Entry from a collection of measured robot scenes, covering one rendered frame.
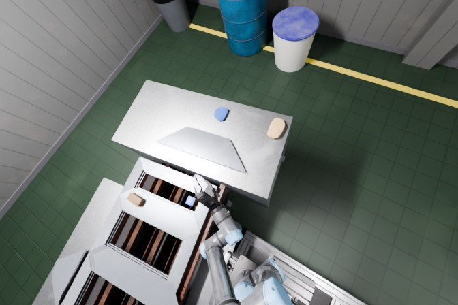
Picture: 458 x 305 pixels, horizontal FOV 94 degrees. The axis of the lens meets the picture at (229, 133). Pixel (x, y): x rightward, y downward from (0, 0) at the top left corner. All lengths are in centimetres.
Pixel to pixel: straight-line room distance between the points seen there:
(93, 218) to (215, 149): 126
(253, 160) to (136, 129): 97
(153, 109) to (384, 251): 246
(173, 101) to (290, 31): 155
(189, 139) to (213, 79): 172
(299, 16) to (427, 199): 231
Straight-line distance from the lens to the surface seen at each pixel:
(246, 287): 124
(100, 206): 224
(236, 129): 156
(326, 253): 255
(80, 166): 358
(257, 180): 144
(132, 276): 190
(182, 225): 172
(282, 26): 276
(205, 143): 155
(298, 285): 156
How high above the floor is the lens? 247
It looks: 66 degrees down
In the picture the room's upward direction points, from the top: 25 degrees counter-clockwise
